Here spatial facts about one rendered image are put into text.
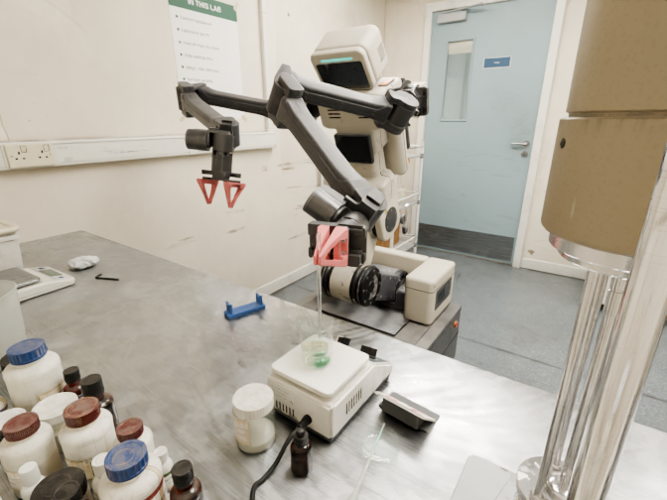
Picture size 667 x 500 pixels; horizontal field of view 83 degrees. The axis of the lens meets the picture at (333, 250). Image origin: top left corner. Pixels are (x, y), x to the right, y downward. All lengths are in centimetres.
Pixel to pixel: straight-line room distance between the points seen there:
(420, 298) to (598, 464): 144
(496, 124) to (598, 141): 323
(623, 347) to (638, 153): 10
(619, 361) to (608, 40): 16
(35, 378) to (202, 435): 26
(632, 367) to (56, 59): 194
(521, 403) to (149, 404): 64
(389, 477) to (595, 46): 52
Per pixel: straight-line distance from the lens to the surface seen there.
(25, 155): 183
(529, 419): 74
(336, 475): 60
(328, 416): 59
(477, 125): 350
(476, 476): 61
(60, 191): 193
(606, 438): 22
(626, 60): 25
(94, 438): 61
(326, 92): 107
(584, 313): 29
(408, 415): 65
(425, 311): 165
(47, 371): 75
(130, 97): 206
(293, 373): 61
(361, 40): 132
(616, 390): 21
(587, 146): 25
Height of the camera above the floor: 121
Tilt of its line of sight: 19 degrees down
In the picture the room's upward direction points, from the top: straight up
